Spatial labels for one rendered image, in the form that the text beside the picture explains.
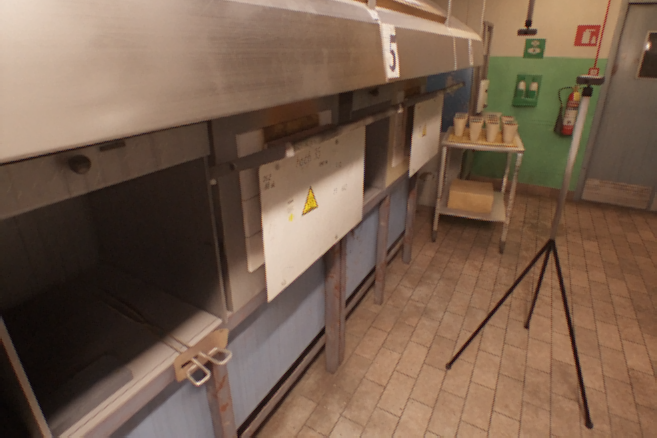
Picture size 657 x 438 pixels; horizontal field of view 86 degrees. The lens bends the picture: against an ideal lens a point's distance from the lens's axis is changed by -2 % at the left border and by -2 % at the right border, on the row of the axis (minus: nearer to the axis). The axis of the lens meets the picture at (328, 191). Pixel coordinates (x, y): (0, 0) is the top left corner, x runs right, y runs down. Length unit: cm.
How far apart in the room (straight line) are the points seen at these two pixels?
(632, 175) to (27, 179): 491
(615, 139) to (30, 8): 478
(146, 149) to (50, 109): 41
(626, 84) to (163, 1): 457
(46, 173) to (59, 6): 35
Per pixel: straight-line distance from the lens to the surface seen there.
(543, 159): 483
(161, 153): 82
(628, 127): 485
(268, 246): 98
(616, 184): 498
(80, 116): 42
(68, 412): 103
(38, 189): 72
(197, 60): 51
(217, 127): 95
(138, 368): 109
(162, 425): 127
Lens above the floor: 158
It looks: 21 degrees down
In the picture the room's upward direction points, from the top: straight up
